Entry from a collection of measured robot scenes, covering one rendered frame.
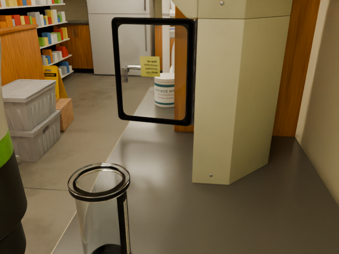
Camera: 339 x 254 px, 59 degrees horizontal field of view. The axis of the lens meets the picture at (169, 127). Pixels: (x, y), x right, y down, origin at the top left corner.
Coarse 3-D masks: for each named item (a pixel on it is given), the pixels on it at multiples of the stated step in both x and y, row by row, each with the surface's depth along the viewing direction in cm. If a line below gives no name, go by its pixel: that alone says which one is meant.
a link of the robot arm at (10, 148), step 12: (0, 48) 20; (0, 60) 20; (0, 72) 20; (0, 84) 21; (0, 96) 21; (0, 108) 21; (0, 120) 21; (0, 132) 21; (0, 144) 21; (12, 144) 23; (0, 156) 21
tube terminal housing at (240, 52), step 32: (224, 0) 70; (256, 0) 72; (288, 0) 80; (224, 32) 73; (256, 32) 76; (224, 64) 76; (256, 64) 80; (224, 96) 79; (256, 96) 85; (224, 128) 83; (256, 128) 90; (224, 160) 87; (256, 160) 96
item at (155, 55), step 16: (128, 32) 109; (144, 32) 107; (160, 32) 106; (176, 32) 105; (128, 48) 111; (144, 48) 110; (160, 48) 108; (176, 48) 107; (128, 64) 114; (144, 64) 112; (160, 64) 111; (176, 64) 109; (128, 80) 116; (144, 80) 115; (160, 80) 113; (176, 80) 112; (128, 96) 119; (144, 96) 117; (160, 96) 116; (176, 96) 114; (192, 96) 113; (128, 112) 122; (144, 112) 120; (160, 112) 118; (176, 112) 117
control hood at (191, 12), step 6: (174, 0) 71; (180, 0) 71; (186, 0) 71; (192, 0) 71; (198, 0) 71; (180, 6) 72; (186, 6) 72; (192, 6) 71; (186, 12) 72; (192, 12) 72; (192, 18) 73
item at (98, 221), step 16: (80, 176) 55; (96, 176) 58; (112, 176) 58; (128, 176) 54; (80, 192) 49; (96, 192) 49; (112, 192) 49; (80, 208) 52; (96, 208) 50; (112, 208) 52; (80, 224) 54; (96, 224) 52; (112, 224) 53; (96, 240) 53; (112, 240) 54
